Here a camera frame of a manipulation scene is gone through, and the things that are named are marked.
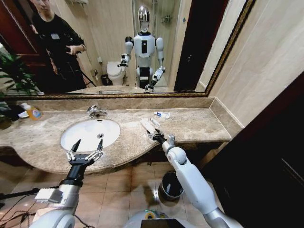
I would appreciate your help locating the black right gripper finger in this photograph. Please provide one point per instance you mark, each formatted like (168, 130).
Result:
(158, 132)
(151, 135)

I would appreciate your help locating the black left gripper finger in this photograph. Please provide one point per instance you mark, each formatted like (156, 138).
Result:
(99, 147)
(75, 146)

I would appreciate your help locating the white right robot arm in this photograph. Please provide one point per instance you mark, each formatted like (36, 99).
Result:
(194, 180)

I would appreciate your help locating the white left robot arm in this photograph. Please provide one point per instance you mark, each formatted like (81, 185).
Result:
(63, 213)

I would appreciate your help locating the chrome sink drain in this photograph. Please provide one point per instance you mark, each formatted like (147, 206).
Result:
(100, 135)

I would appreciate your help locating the white oval sink basin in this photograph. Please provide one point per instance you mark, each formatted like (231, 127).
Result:
(88, 133)

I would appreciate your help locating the chrome sink faucet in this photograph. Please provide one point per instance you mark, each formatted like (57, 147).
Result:
(94, 111)

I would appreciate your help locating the black round trash bin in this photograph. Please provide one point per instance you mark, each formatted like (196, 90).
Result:
(170, 187)

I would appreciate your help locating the small white plastic packet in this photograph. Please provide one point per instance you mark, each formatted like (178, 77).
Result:
(154, 122)

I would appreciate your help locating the white blue toothpaste tube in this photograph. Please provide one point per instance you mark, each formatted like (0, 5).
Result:
(162, 114)

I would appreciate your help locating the orange soap pump bottle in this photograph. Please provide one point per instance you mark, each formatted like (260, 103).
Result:
(34, 113)

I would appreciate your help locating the black cloth bundle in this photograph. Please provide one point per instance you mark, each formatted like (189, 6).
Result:
(10, 112)

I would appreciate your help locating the white robot front shell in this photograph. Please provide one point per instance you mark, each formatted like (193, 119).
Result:
(154, 219)

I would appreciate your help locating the green leafy plant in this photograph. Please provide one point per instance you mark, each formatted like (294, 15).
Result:
(16, 73)

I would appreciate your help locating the dark wooden door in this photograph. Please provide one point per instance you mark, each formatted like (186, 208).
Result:
(266, 152)

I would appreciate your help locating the gold framed wall mirror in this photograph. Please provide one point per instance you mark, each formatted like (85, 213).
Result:
(114, 47)

